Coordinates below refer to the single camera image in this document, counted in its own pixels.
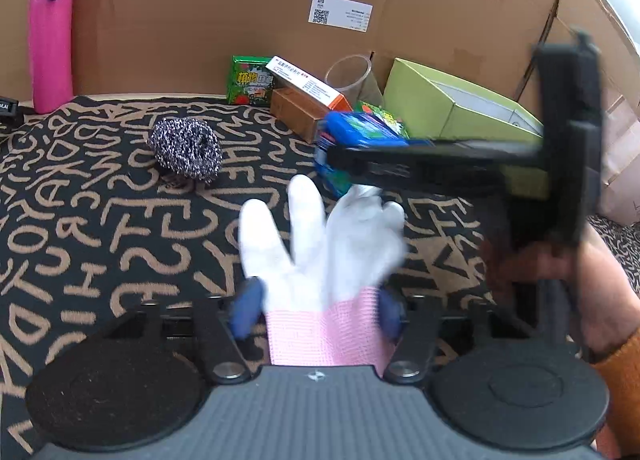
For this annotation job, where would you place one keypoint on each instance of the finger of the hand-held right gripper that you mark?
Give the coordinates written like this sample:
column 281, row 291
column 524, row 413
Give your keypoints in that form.
column 430, row 165

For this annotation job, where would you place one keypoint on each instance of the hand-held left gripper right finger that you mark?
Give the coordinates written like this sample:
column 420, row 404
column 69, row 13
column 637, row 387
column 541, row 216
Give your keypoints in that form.
column 391, row 309

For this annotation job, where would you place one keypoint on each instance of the steel wool scrubber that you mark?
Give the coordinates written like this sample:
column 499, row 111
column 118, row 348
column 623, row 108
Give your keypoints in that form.
column 186, row 150

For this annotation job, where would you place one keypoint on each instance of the clear plastic cup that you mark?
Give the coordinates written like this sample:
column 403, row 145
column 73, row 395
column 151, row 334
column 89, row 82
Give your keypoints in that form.
column 350, row 78

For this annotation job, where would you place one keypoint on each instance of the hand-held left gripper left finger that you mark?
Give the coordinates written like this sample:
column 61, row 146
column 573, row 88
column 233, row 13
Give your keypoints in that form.
column 247, row 300

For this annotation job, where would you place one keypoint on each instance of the person's right hand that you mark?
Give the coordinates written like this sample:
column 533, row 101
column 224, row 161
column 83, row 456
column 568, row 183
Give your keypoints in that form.
column 602, row 290

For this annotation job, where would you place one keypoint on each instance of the green shoe box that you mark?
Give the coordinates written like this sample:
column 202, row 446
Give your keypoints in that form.
column 470, row 115

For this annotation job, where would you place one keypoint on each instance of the green printed box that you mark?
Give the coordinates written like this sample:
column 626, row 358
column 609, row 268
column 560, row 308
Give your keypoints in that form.
column 387, row 116

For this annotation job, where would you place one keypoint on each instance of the white glove with pink cuff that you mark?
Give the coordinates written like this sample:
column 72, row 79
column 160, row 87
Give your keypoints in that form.
column 325, row 260

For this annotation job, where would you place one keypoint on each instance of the small blue box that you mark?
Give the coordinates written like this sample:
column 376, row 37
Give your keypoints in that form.
column 360, row 133

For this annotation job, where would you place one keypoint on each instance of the green soap box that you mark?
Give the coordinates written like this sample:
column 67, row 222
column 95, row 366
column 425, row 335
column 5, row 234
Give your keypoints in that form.
column 247, row 83

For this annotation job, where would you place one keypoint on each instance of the pink water bottle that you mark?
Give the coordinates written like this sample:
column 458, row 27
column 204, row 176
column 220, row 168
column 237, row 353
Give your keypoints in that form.
column 50, row 40

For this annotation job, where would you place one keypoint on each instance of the white shipping label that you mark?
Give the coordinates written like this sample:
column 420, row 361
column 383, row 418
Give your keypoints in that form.
column 341, row 13

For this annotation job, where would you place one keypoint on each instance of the black device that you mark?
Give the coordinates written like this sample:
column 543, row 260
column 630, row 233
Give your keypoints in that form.
column 7, row 106

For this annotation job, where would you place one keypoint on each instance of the orange and white medicine box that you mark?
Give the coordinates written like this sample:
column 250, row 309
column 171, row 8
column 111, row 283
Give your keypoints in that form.
column 310, row 85

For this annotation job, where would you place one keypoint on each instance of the brown cardboard box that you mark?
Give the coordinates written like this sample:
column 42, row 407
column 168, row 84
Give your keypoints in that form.
column 295, row 113

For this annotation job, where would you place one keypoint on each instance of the black letter-patterned mat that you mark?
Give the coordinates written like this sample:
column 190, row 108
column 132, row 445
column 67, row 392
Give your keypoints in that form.
column 100, row 240

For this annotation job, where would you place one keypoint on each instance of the brown cardboard backdrop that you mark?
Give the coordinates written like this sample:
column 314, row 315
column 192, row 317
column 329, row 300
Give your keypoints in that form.
column 200, row 15

